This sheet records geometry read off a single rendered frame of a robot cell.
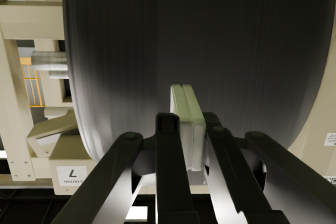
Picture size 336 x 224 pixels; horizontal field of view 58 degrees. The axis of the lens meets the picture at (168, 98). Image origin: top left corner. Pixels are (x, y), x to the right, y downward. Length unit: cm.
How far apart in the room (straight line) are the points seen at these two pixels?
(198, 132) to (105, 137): 21
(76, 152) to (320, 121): 70
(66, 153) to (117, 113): 69
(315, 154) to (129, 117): 46
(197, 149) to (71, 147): 88
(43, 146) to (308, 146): 85
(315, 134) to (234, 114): 35
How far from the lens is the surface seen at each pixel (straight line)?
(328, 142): 68
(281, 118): 36
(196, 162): 17
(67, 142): 106
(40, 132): 113
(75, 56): 34
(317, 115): 64
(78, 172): 101
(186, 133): 16
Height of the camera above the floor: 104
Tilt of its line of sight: 27 degrees up
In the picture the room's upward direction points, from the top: 178 degrees counter-clockwise
